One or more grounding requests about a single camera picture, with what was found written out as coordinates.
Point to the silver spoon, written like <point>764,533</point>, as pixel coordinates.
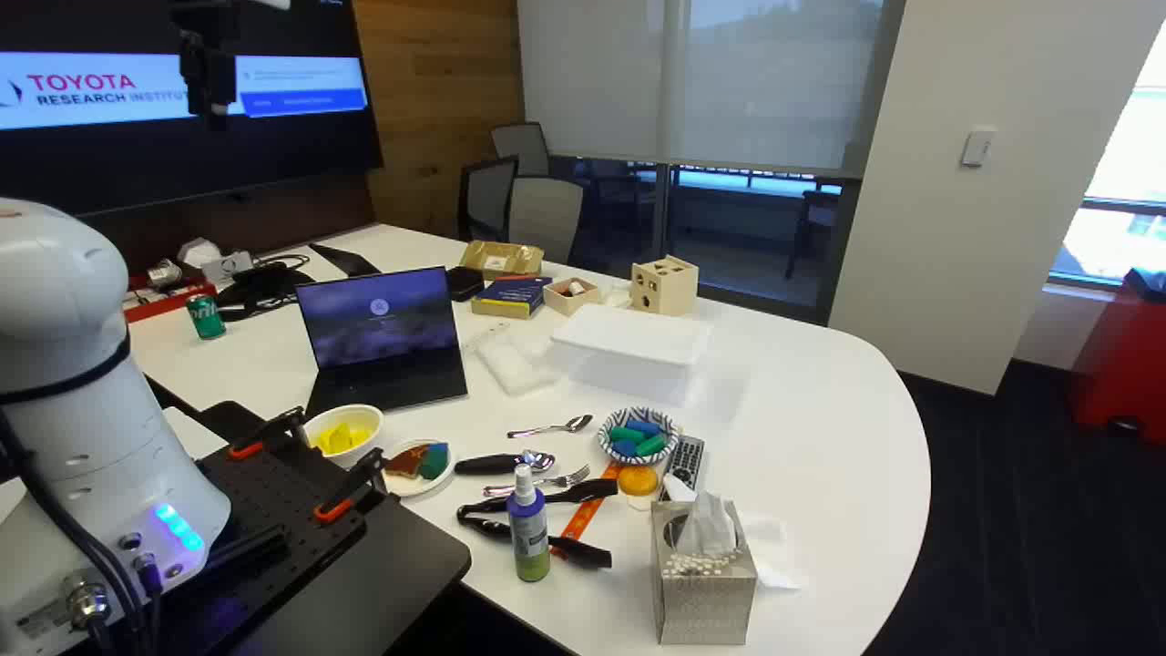
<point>568,423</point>

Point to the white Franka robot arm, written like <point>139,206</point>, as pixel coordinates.
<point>59,366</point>

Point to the blue patterned bowl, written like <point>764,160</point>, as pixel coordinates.
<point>624,418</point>

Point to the yellow toy blocks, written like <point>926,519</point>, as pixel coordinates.
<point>339,435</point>

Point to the small wooden box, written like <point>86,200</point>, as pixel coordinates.
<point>573,297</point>

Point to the white plastic bin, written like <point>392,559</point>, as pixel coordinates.
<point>631,349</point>

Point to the blue and yellow book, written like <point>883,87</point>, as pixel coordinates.
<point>509,297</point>

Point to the wooden shape sorter cube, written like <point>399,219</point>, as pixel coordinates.
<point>659,286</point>

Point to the flat cardboard box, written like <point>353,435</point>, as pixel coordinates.
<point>501,262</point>

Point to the green toy block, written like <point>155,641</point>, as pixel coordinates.
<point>433,462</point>
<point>628,435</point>

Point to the grey office chair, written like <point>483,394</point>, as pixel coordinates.
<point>547,217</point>

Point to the small black box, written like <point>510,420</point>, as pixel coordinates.
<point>464,282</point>

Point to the yellow round lid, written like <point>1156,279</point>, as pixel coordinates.
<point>639,479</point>

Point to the black remote control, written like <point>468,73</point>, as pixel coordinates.
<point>687,462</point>

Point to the dark office chair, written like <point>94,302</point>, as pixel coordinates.
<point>489,196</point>

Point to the black open laptop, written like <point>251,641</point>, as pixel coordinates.
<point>383,331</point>

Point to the black tongs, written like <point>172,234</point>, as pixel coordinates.
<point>568,552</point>

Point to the red-brown toy block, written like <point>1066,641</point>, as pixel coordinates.
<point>402,463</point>

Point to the grey roller blind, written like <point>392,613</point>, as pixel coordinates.
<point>728,87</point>

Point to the orange-tipped black clamp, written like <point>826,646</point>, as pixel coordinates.
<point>346,493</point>
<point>261,440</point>

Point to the grey tissue box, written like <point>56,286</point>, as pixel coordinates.
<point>703,595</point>

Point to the black mounting board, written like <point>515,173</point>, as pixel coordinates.
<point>352,570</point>

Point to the green can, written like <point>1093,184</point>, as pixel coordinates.
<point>206,320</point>

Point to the red bin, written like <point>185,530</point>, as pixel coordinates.
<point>1122,366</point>

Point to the white light switch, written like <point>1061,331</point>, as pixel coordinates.
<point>979,146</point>

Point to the black camera on stand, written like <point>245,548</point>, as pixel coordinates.
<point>210,59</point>

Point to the wall television screen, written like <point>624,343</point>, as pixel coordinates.
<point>121,150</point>

